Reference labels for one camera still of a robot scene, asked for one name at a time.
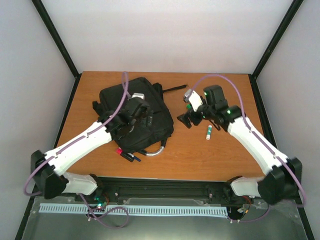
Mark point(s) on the black frame post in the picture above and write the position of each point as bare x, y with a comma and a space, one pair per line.
280, 31
50, 26

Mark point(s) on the left black frame post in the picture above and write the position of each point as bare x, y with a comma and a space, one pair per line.
50, 26

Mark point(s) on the right black frame post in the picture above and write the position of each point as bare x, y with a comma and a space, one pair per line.
280, 31

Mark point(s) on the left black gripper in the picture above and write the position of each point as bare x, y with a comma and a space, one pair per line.
144, 122

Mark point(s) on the blue cap pen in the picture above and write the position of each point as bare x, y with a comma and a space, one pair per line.
134, 157

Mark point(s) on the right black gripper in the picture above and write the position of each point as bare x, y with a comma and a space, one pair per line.
186, 121

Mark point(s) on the black student bag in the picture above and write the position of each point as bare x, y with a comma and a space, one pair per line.
150, 140

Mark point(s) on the light blue cable duct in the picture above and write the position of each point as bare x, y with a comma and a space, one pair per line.
137, 210

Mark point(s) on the pink cap black highlighter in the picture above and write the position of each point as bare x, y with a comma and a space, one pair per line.
126, 156

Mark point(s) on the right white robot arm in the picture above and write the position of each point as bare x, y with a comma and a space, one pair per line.
234, 121

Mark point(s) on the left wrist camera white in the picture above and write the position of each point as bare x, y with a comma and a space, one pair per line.
138, 95

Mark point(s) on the white green glue stick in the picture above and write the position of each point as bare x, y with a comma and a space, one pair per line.
209, 132

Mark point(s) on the black aluminium rail base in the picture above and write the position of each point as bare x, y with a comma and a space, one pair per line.
160, 190

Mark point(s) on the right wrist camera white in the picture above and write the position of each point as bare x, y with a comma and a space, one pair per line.
193, 99

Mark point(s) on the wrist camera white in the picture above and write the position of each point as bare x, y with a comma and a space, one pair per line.
138, 95
193, 99

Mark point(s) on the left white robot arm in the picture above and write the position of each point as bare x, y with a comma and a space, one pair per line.
50, 170

